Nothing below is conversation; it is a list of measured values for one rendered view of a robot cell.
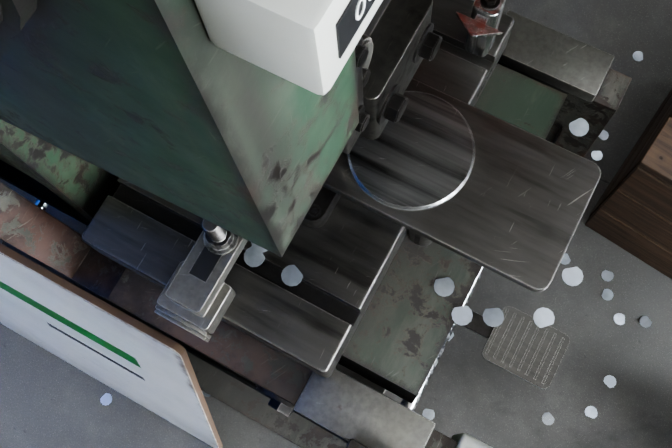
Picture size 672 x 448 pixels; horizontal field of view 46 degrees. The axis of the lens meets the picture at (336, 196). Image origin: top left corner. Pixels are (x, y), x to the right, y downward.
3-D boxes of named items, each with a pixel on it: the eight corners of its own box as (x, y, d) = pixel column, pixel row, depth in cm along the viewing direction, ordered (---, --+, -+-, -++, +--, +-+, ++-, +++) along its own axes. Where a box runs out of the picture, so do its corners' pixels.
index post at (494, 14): (496, 38, 89) (510, -9, 80) (484, 59, 88) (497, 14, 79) (473, 28, 89) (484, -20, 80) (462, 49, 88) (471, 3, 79)
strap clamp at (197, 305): (289, 202, 84) (278, 169, 74) (208, 342, 80) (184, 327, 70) (241, 177, 85) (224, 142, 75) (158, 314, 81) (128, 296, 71)
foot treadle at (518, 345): (565, 341, 136) (572, 337, 131) (541, 393, 134) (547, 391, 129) (271, 190, 147) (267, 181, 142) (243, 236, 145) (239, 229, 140)
